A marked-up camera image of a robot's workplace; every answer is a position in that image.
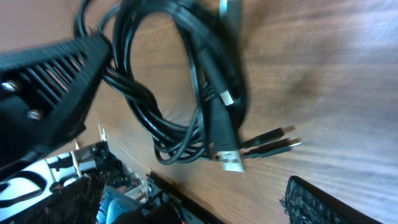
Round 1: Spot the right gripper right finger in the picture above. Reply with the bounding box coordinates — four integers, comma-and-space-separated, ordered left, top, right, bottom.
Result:
280, 175, 381, 224

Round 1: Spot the black USB-A cable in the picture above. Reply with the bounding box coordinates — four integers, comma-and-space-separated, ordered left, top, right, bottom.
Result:
73, 0, 249, 174

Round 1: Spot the black USB-C cable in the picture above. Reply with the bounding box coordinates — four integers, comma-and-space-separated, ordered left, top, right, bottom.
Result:
99, 0, 303, 166

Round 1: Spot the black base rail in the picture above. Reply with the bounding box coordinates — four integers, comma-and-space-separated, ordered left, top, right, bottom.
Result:
0, 139, 224, 224

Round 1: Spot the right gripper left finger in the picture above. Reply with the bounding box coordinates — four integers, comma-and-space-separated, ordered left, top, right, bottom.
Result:
1, 33, 112, 167

